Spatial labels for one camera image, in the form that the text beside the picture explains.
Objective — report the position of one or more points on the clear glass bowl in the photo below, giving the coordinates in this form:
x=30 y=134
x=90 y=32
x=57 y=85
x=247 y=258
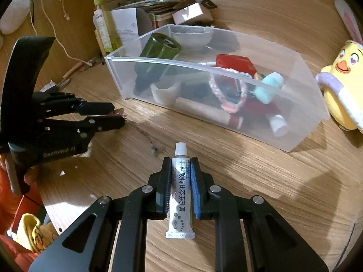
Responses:
x=192 y=38

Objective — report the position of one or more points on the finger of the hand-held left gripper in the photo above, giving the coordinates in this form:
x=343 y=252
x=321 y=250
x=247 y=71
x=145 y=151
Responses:
x=107 y=123
x=93 y=108

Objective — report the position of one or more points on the clear plastic bin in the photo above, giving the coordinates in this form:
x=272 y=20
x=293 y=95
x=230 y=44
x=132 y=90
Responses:
x=297 y=90

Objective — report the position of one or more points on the red packet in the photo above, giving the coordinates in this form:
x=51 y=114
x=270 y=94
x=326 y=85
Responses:
x=235 y=62

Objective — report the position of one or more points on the white tape roll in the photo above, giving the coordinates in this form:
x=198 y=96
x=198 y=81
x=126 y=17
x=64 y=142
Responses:
x=164 y=96

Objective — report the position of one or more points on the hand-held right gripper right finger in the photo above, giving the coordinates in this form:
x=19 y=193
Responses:
x=195 y=188

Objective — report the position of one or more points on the yellow clear bottle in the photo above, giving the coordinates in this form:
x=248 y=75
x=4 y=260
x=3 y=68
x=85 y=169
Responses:
x=115 y=34

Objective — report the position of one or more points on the person's left hand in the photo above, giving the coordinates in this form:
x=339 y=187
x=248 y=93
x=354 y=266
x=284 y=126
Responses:
x=31 y=175

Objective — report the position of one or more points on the yellow chick plush toy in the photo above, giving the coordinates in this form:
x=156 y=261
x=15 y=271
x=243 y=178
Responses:
x=343 y=90

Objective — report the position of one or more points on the yellow duck print cloth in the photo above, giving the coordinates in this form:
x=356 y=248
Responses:
x=34 y=232

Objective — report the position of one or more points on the person's orange clothing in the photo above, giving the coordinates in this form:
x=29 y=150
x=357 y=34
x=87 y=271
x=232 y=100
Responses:
x=14 y=260

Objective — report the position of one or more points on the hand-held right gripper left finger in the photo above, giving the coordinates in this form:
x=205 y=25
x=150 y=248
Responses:
x=167 y=187

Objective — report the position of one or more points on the green white spray bottle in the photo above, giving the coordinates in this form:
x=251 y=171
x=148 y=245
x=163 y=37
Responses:
x=102 y=31

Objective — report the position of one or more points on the white cream tube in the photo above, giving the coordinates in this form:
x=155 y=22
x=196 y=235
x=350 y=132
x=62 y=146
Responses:
x=278 y=126

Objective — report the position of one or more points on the small metal clip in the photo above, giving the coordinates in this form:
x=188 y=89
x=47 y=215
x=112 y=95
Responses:
x=93 y=61

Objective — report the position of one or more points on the stack of books and papers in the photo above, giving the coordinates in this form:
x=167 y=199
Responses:
x=161 y=15

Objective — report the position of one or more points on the teal foam piece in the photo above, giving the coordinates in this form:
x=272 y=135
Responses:
x=269 y=87

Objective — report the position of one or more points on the white ointment tube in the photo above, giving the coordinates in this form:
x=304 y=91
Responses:
x=181 y=175

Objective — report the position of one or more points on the green glass bottle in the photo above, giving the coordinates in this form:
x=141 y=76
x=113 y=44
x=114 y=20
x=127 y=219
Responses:
x=158 y=51

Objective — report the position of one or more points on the white paper box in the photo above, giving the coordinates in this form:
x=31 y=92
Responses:
x=124 y=25

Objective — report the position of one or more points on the small white pink box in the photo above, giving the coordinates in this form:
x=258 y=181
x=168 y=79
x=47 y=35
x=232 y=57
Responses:
x=187 y=12

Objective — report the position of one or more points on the white fuzzy object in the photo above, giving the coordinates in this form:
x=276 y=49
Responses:
x=14 y=14

